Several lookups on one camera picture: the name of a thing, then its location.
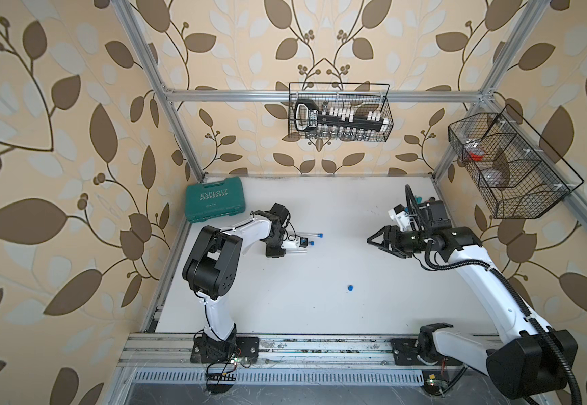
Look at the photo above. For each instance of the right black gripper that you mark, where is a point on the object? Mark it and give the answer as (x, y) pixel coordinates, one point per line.
(394, 241)

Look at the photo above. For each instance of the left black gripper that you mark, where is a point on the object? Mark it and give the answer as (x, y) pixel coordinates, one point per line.
(270, 252)

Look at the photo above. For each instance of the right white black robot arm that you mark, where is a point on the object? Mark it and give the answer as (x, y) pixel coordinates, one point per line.
(529, 357)

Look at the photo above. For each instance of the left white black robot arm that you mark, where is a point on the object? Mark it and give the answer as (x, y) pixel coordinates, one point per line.
(211, 268)

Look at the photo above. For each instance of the green plastic tool case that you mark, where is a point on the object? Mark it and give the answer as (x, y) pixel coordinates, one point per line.
(212, 200)

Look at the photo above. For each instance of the black socket holder set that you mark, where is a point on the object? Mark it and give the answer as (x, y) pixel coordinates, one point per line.
(324, 119)

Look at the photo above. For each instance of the red item in basket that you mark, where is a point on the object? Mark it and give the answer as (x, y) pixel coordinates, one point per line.
(474, 152)

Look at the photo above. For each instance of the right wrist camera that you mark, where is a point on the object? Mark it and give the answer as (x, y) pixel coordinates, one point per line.
(400, 215)

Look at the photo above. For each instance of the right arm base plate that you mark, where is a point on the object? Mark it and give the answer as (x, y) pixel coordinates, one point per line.
(408, 352)

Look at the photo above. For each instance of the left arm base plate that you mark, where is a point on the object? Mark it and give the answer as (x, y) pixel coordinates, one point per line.
(208, 351)

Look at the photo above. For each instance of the black wire basket back wall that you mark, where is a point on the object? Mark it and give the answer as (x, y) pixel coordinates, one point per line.
(350, 94)

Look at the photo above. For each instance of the black wire basket wall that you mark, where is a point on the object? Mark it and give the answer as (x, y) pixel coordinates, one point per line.
(350, 94)
(523, 175)

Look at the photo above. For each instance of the black wire basket right wall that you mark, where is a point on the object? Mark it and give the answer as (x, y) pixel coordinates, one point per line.
(523, 175)

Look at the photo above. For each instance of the aluminium front rail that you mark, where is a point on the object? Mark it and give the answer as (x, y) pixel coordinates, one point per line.
(280, 350)

